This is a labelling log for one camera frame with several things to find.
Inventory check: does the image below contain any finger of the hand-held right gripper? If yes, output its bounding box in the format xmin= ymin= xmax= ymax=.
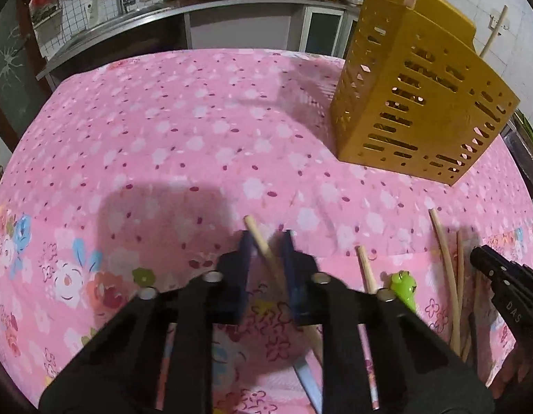
xmin=470 ymin=245 xmax=529 ymax=327

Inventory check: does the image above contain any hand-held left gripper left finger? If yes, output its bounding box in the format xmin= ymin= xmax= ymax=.
xmin=39 ymin=229 xmax=259 ymax=414

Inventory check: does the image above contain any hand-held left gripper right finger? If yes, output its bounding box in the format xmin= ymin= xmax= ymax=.
xmin=279 ymin=229 xmax=496 ymax=414

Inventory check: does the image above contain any green frog spoon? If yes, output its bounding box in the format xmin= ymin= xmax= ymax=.
xmin=386 ymin=269 xmax=419 ymax=315

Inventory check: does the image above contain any yellow slotted utensil holder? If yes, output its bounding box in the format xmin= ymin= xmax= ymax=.
xmin=330 ymin=0 xmax=521 ymax=187

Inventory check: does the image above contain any person's right hand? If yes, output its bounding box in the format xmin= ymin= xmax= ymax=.
xmin=491 ymin=345 xmax=533 ymax=402

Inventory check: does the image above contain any blue white utensil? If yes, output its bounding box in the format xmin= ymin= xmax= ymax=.
xmin=293 ymin=362 xmax=322 ymax=414

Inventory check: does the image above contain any pink floral tablecloth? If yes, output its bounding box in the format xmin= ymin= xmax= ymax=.
xmin=0 ymin=47 xmax=533 ymax=414

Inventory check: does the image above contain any crate of green vegetables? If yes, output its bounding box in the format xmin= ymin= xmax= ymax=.
xmin=514 ymin=112 xmax=533 ymax=151

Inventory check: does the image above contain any glass cabinet door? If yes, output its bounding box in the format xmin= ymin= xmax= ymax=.
xmin=299 ymin=5 xmax=345 ymax=58

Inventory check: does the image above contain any steel sink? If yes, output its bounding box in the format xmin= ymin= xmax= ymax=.
xmin=36 ymin=2 xmax=190 ymax=78

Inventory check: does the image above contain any dark glass door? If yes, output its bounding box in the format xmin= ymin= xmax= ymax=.
xmin=0 ymin=0 xmax=51 ymax=139

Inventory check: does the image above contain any white wall socket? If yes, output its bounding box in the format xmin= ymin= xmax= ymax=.
xmin=488 ymin=9 xmax=510 ymax=35

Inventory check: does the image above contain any wire rack with red items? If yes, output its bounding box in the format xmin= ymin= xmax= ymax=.
xmin=27 ymin=0 xmax=62 ymax=31

